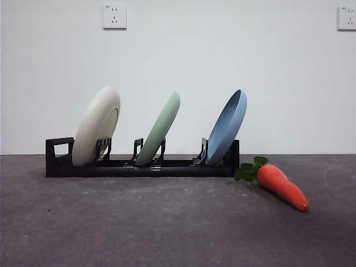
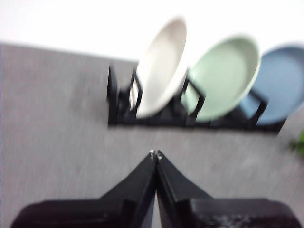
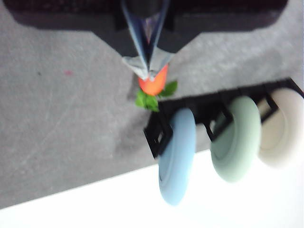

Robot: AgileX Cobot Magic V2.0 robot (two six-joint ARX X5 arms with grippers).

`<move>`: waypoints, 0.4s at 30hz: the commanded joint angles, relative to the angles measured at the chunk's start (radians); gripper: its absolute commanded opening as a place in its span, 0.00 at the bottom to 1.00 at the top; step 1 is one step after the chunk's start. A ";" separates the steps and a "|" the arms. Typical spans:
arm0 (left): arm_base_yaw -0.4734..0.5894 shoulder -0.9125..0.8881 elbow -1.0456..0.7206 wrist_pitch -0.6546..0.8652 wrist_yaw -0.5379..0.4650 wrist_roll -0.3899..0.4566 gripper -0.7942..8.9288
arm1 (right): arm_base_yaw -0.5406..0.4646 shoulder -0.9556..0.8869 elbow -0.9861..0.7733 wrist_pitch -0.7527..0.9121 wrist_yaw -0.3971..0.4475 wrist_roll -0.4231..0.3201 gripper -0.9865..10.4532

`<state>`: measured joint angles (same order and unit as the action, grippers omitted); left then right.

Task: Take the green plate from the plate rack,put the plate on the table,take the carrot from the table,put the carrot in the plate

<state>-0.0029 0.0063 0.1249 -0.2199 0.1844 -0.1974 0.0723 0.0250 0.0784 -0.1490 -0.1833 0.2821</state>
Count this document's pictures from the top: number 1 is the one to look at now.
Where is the green plate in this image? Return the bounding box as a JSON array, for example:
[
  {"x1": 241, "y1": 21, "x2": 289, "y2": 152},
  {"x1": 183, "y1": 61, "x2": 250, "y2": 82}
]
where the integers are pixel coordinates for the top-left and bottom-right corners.
[{"x1": 134, "y1": 91, "x2": 181, "y2": 167}]

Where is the orange carrot with green leaves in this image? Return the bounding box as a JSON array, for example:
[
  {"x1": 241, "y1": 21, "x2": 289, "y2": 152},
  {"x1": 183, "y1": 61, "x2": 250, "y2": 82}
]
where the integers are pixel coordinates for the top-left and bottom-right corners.
[{"x1": 234, "y1": 155, "x2": 309, "y2": 214}]

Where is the black plate rack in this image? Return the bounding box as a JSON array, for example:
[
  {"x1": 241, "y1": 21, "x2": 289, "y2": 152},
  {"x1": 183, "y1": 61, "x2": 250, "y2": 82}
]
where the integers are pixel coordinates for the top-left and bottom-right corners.
[{"x1": 45, "y1": 136, "x2": 240, "y2": 179}]

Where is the blue plate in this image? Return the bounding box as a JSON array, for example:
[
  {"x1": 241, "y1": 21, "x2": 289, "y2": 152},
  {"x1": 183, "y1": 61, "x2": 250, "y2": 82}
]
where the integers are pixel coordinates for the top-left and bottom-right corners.
[{"x1": 205, "y1": 89, "x2": 248, "y2": 166}]

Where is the white plate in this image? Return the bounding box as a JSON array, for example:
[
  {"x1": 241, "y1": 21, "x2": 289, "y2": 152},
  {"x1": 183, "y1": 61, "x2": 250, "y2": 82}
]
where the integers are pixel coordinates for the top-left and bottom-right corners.
[{"x1": 71, "y1": 85, "x2": 122, "y2": 167}]

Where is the white wall socket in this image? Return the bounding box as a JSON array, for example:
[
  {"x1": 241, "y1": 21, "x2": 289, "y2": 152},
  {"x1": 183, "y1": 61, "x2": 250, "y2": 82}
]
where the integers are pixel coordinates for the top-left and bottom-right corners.
[
  {"x1": 337, "y1": 6, "x2": 356, "y2": 31},
  {"x1": 102, "y1": 4, "x2": 128, "y2": 31}
]

